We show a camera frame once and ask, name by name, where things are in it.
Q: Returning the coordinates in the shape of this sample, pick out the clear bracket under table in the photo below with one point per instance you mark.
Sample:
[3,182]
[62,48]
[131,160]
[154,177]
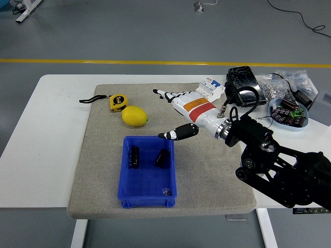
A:
[235,218]

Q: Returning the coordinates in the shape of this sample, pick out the black power adapter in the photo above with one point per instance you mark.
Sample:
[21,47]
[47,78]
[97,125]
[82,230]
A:
[303,98]

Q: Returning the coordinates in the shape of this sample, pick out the white metal stand frame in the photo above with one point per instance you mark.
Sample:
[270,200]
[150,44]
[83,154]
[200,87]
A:
[26,13]

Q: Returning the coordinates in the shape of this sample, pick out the yellow tape measure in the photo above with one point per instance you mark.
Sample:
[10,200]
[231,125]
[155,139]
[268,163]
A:
[117,102]

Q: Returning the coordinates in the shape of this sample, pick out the dark cylindrical capacitor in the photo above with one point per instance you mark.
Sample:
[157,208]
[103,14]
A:
[299,122]
[289,104]
[289,120]
[278,111]

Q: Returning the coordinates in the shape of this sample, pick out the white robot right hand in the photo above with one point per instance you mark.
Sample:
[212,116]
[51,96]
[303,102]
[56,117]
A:
[199,108]

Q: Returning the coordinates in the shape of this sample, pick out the black device with glossy lid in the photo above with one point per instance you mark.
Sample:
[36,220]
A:
[240,77]

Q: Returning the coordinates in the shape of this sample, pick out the light blue bowl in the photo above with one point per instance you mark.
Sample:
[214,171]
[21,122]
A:
[289,127]

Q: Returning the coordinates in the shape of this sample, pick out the green terminal connectors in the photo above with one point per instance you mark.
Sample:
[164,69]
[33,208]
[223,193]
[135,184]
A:
[297,112]

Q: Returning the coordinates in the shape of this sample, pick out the clear bag of screws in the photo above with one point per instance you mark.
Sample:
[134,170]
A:
[300,77]

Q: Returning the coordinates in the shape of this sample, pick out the table control panel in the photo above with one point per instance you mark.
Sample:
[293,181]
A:
[310,211]

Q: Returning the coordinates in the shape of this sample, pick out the blue plastic box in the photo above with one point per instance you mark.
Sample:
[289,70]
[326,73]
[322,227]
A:
[147,186]

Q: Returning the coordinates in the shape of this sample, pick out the grey box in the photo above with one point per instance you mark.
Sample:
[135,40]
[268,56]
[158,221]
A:
[322,108]

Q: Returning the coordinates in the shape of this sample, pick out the small metal nut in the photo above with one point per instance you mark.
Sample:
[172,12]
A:
[165,191]

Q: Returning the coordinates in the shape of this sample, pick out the white circuit breaker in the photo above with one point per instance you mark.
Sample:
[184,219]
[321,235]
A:
[214,87]

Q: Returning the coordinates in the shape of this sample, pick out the blue object on floor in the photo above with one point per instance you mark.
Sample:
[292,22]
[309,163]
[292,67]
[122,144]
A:
[4,5]

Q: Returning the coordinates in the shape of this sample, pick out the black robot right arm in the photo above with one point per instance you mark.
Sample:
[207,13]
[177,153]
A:
[284,170]

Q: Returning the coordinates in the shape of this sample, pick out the black cylindrical battery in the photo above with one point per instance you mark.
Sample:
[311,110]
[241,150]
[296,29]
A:
[162,158]
[134,157]

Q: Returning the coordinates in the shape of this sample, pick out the yellow lemon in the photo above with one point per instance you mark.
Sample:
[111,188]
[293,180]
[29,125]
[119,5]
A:
[134,116]

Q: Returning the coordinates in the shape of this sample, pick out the white table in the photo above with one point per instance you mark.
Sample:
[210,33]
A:
[51,129]

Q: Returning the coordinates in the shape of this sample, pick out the clear bag of metal nuts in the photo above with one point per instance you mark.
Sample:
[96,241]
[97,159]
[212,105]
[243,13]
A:
[272,87]

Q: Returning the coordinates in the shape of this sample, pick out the grey-brown felt mat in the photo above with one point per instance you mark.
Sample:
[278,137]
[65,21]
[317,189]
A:
[103,155]

